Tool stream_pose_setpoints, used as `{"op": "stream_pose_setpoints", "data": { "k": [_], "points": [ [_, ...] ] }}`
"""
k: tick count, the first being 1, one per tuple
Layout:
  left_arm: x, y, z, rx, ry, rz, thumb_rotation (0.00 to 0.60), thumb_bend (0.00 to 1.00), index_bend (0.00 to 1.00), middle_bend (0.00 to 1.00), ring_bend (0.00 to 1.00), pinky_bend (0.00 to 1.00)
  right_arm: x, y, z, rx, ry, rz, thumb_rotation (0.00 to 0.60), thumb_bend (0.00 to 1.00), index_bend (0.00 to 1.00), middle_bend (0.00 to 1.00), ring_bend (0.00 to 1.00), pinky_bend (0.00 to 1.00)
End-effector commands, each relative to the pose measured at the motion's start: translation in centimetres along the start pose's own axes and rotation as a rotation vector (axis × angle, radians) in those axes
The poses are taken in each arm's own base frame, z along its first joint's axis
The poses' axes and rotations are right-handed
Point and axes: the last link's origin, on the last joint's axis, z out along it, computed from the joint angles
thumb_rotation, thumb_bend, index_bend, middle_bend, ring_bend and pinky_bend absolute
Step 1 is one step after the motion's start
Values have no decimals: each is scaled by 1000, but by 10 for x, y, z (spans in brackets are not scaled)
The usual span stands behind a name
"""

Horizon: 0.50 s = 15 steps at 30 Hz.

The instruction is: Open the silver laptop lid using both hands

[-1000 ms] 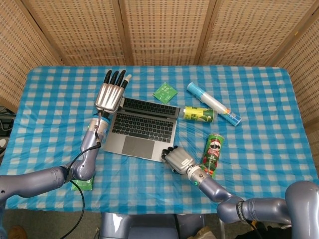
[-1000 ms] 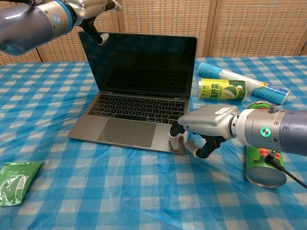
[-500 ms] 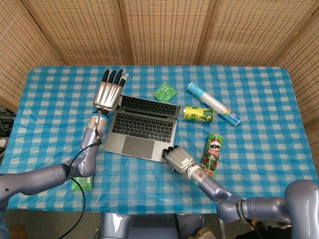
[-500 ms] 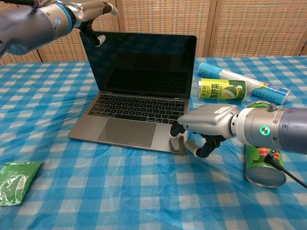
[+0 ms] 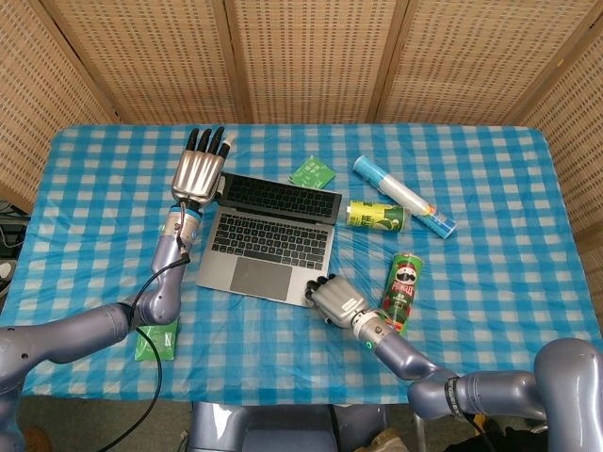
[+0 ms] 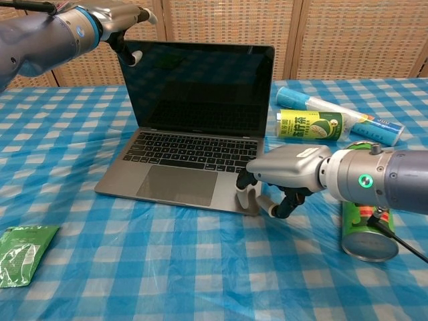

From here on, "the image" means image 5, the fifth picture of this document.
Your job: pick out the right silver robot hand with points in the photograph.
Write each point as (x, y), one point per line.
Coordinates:
(337, 301)

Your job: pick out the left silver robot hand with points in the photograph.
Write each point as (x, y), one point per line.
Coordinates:
(198, 174)

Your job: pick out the silver laptop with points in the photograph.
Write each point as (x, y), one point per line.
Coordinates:
(264, 278)

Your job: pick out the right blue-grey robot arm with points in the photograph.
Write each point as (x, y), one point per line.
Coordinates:
(494, 391)

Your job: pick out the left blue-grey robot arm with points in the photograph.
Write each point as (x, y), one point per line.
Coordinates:
(70, 334)

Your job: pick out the green Pringles can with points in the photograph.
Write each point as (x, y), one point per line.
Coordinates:
(402, 282)

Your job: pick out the green-label lemon tea bottle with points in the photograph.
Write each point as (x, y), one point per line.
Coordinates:
(377, 216)

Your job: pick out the small square green packet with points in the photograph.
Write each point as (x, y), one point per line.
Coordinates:
(311, 173)

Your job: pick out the blue and clear plastic tube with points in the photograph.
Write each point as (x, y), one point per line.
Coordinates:
(400, 190)

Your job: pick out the blue-grey robot torso base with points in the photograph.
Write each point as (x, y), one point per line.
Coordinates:
(282, 428)

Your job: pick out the tan shoe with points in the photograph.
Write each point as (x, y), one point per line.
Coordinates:
(388, 442)

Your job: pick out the blue checkered tablecloth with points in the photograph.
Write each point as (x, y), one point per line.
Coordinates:
(494, 282)

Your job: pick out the woven wooden folding screen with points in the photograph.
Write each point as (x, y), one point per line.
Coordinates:
(306, 56)

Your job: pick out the large green snack pouch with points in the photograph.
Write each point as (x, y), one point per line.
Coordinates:
(167, 341)

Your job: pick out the black and white shoe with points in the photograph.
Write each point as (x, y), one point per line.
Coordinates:
(5, 278)

